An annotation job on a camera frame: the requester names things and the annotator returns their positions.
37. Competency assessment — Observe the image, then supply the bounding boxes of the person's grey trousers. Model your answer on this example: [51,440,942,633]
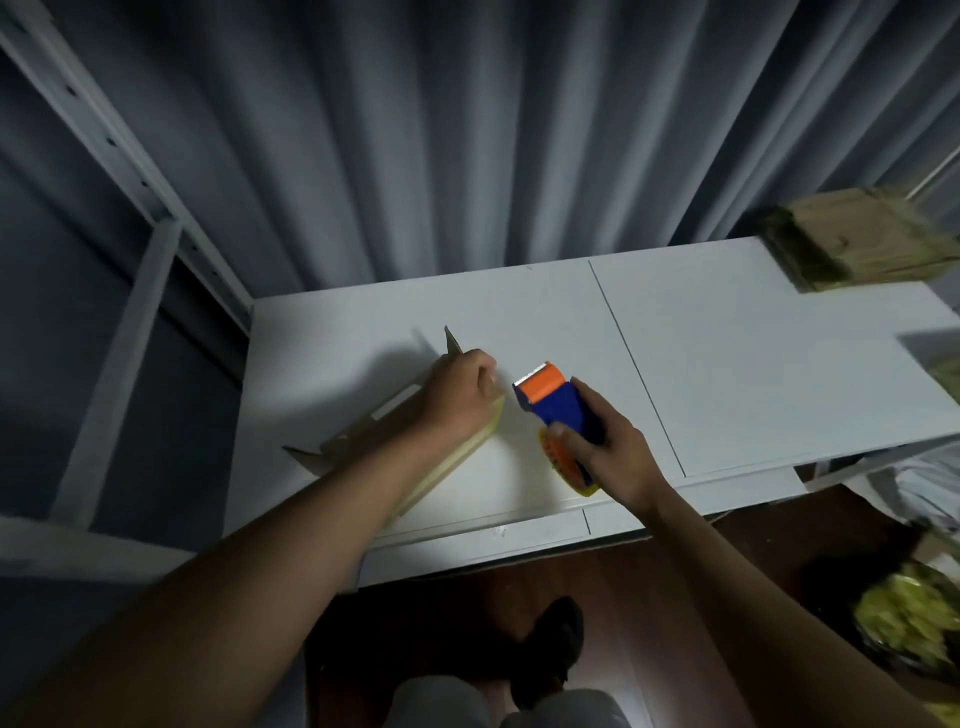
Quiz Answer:
[384,675,633,728]

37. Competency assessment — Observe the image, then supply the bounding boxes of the grey curtain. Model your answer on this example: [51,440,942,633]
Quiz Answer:
[0,0,960,519]

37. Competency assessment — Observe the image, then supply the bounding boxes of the stack of flat cardboard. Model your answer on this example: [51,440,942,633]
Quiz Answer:
[757,187,960,294]

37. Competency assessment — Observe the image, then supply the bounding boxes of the blue orange tape dispenser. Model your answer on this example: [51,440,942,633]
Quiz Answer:
[512,361,607,498]

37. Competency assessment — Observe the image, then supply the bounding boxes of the person's left hand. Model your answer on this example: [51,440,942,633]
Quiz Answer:
[418,348,499,445]

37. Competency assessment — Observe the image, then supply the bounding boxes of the bag of yellow-green packing material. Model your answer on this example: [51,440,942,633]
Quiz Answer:
[853,562,960,676]

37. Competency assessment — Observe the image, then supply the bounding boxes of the white plastic bag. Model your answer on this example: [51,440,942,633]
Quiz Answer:
[862,442,960,526]

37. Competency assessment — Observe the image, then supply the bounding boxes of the brown cardboard box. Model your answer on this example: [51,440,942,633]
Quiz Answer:
[282,325,508,526]

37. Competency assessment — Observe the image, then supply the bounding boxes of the person's left forearm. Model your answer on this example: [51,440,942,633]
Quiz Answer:
[0,424,468,728]

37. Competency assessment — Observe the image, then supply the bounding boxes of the person's right forearm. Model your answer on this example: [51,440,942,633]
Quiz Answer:
[642,486,948,728]

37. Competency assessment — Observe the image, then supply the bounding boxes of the white metal shelf frame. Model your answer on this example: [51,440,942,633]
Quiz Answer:
[0,0,255,580]

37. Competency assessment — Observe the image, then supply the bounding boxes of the person's right hand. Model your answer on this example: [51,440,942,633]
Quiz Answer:
[546,377,674,520]

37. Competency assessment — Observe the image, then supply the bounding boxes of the person's black shoe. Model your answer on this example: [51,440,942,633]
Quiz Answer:
[510,596,586,711]

